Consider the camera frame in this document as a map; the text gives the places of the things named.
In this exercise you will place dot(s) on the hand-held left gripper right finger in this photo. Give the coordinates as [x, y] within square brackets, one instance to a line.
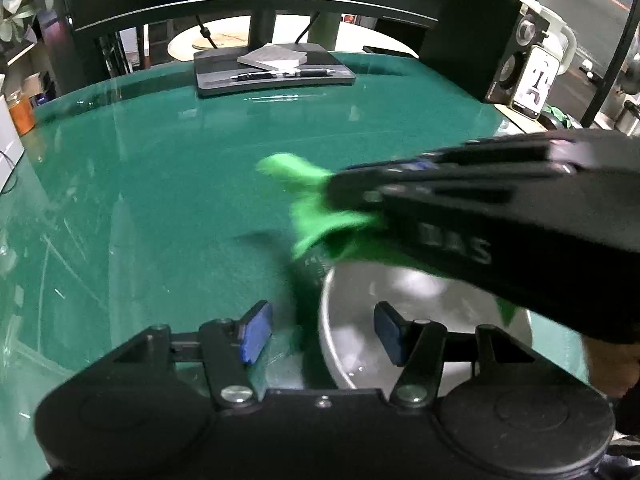
[390, 335]

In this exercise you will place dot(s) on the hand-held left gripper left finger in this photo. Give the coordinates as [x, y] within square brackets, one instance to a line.
[255, 332]

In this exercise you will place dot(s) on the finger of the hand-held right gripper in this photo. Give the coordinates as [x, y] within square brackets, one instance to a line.
[475, 157]
[425, 190]

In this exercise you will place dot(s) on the bright green microfiber cloth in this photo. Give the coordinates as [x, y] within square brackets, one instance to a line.
[310, 210]

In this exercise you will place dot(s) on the person's right hand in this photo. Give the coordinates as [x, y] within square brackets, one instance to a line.
[607, 365]

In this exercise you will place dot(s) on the black speaker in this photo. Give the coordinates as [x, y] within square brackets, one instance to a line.
[507, 70]

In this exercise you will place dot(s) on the smartphone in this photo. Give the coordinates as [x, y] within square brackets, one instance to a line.
[535, 82]

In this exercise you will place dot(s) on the white jug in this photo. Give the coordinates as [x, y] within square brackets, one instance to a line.
[565, 40]

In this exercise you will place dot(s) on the green cylindrical container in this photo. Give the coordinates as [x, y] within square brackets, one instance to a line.
[327, 30]

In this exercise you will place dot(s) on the grey notepad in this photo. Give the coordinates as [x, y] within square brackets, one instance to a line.
[272, 56]

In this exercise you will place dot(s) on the black monitor stand base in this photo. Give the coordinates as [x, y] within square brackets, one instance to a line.
[215, 69]

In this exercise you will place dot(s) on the round wooden coaster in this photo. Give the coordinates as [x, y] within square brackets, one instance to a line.
[230, 37]

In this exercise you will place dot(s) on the white round table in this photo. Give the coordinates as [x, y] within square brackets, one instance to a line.
[185, 42]

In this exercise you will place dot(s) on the white box device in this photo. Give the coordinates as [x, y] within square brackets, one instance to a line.
[10, 140]

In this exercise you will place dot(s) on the orange jar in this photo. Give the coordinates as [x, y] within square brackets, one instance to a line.
[22, 115]

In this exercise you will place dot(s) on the potted plant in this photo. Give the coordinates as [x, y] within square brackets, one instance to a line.
[20, 5]

